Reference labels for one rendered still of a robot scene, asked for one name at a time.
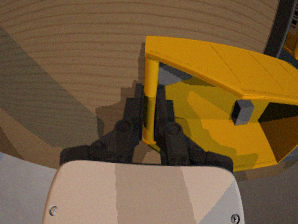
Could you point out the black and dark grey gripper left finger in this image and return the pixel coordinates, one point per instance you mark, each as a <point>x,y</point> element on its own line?
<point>115,145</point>

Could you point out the grey slanted shelf rack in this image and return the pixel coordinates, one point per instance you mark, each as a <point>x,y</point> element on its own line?
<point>276,41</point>

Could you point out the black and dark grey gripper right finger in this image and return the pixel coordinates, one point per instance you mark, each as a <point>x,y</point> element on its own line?
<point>179,148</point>

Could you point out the yellow bin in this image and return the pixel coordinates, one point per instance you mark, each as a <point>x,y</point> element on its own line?
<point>204,104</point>
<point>291,42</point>

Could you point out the dark grey block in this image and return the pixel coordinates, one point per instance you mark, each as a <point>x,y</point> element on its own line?
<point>242,112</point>
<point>169,75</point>

